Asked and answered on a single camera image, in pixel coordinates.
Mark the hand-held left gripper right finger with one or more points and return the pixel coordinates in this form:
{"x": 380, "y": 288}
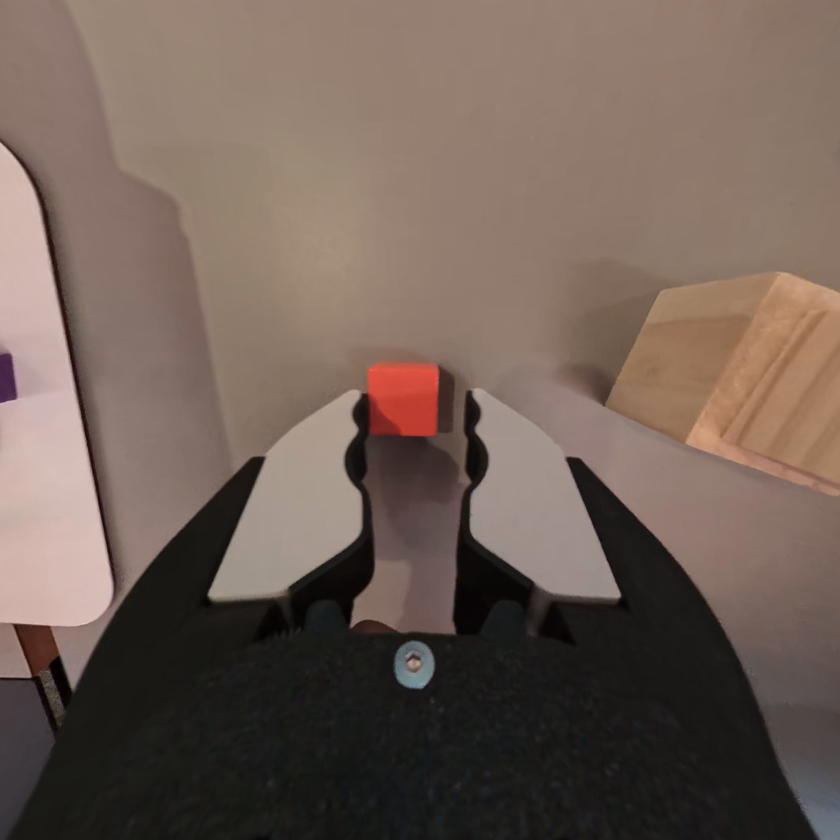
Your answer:
{"x": 538, "y": 512}

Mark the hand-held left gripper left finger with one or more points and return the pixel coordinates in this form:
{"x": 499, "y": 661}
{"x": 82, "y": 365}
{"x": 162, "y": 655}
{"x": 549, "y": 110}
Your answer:
{"x": 295, "y": 512}

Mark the red wooden cube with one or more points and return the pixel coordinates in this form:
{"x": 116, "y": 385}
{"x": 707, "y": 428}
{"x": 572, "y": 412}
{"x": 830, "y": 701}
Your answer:
{"x": 402, "y": 400}

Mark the medium wooden cube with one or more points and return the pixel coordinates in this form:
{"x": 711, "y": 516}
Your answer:
{"x": 709, "y": 348}

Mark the purple wooden cube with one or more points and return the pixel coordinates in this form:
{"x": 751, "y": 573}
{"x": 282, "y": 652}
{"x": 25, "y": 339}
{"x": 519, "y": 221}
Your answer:
{"x": 7, "y": 377}

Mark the white folding stand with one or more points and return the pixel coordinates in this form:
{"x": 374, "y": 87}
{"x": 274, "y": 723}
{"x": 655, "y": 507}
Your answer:
{"x": 46, "y": 499}

